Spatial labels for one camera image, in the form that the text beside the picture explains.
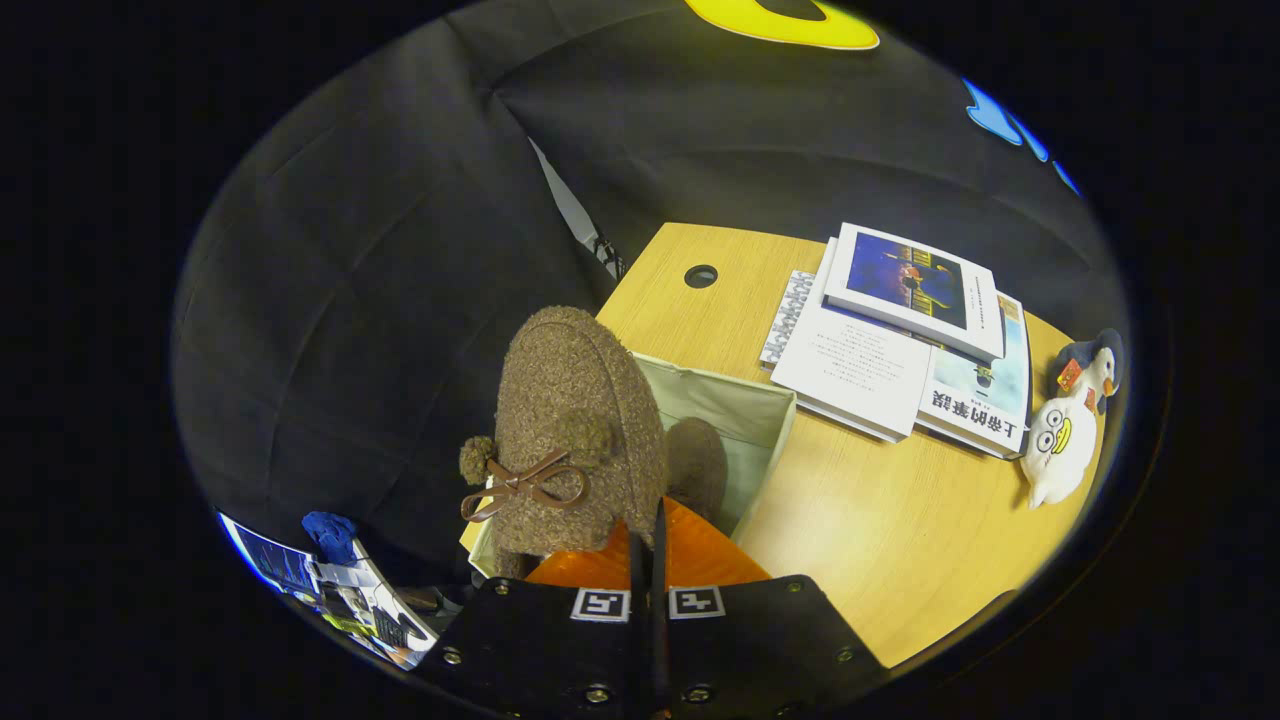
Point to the printed paper sheets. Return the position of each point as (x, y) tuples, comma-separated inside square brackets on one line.
[(270, 560)]

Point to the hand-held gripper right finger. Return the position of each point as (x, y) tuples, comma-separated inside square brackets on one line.
[(770, 640)]

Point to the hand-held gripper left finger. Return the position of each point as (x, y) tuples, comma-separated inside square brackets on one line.
[(540, 650)]

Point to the book with blue picture cover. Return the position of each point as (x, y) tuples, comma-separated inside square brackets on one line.
[(910, 285)]

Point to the penguin plush toy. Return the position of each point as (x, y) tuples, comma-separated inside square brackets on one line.
[(1100, 365)]

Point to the white seal plush toy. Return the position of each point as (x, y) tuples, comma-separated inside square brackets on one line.
[(1060, 450)]

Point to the white blue patterned booklet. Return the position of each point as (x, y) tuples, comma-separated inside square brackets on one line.
[(790, 315)]

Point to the blue crumpled object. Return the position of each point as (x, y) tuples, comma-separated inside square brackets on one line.
[(330, 535)]

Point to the brown fuzzy shoe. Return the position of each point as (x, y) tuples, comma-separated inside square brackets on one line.
[(697, 465), (570, 400)]

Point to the white text-covered book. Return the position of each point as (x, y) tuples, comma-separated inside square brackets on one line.
[(850, 370)]

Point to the green fabric storage box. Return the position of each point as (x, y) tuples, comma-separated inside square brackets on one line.
[(730, 410)]

